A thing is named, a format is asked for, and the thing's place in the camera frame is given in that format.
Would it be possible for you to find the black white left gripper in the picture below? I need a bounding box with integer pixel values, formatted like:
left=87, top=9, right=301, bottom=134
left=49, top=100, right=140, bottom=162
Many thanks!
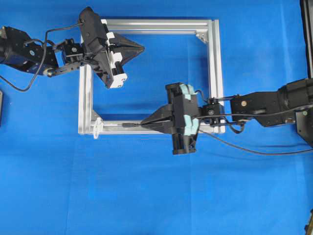
left=78, top=7, right=144, bottom=89

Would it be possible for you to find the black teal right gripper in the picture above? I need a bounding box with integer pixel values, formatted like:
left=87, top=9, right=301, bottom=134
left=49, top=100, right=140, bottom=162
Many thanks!
left=141, top=83, right=200, bottom=155

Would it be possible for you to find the black wire with plug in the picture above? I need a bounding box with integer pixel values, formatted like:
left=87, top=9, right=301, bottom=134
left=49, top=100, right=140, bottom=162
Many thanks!
left=121, top=121, right=313, bottom=156

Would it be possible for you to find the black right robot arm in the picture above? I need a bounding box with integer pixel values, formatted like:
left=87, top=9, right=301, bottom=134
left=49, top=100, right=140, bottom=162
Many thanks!
left=140, top=79, right=313, bottom=154

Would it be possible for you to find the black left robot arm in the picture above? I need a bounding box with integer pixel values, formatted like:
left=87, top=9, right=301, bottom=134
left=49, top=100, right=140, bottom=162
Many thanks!
left=0, top=7, right=145, bottom=89

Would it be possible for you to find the dark object left edge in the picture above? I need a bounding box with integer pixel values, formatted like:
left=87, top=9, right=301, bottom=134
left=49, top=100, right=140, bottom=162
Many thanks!
left=0, top=90, right=3, bottom=124

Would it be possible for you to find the yellow black object bottom right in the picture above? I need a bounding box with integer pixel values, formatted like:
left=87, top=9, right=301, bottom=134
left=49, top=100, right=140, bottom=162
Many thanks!
left=304, top=209, right=313, bottom=235

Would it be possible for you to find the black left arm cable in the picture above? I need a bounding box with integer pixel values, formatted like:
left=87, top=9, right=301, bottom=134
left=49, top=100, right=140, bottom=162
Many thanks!
left=0, top=22, right=84, bottom=93

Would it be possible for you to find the silver aluminium extrusion frame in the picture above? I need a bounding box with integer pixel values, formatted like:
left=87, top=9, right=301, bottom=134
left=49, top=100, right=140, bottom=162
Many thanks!
left=78, top=18, right=224, bottom=138

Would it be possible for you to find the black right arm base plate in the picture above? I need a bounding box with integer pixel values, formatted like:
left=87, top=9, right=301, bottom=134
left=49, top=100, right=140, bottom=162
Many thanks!
left=295, top=108, right=313, bottom=147

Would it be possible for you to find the black vertical rail right edge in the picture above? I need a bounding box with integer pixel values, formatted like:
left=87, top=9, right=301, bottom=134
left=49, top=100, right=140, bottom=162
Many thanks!
left=300, top=0, right=313, bottom=78

